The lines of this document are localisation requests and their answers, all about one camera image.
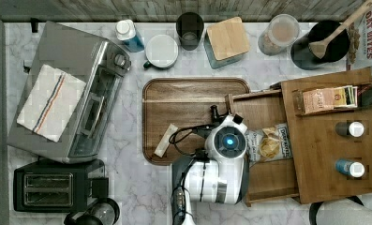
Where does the dark grey cup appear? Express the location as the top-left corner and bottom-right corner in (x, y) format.
(176, 12), (204, 51)

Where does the striped dish towel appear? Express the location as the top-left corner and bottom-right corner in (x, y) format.
(16, 65), (86, 143)

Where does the blue spice shaker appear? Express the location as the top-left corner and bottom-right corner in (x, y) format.
(335, 158), (365, 178)

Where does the teal box wooden lid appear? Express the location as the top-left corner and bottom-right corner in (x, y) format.
(203, 17), (250, 69)

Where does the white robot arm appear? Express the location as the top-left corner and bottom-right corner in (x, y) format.
(171, 105), (249, 225)

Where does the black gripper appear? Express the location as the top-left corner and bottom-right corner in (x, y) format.
(210, 105), (229, 125)

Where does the blue bottle white cap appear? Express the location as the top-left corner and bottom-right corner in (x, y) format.
(115, 20), (144, 53)

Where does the chip bag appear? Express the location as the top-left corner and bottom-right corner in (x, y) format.
(246, 123), (293, 163)

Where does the grey spice shaker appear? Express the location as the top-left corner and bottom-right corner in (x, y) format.
(335, 121), (365, 138)

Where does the black pot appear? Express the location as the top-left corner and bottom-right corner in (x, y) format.
(290, 20), (350, 70)

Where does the wooden drawer cabinet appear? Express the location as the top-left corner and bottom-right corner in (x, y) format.
(279, 67), (372, 203)

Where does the cereal box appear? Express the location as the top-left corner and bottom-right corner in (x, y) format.
(347, 7), (372, 70)

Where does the wooden serving tray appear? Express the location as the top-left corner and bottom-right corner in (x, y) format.
(142, 78), (250, 166)

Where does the black box in caddy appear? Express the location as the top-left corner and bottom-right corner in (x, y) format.
(359, 86), (372, 107)

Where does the white lidded mug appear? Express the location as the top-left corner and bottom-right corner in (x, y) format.
(143, 35), (179, 69)

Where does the glass blender jar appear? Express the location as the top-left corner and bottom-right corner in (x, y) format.
(64, 198), (120, 225)

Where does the silver toaster oven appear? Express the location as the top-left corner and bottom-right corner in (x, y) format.
(7, 22), (131, 164)

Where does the wooden spoon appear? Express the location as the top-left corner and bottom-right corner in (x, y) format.
(309, 0), (372, 59)

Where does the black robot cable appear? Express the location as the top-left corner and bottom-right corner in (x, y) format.
(168, 123), (217, 158)

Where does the small paper packet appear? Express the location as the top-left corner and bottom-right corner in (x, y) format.
(155, 124), (178, 158)

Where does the clear plastic snack container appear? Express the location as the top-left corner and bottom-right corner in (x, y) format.
(258, 14), (300, 55)

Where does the black toaster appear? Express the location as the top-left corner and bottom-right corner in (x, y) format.
(13, 159), (109, 213)

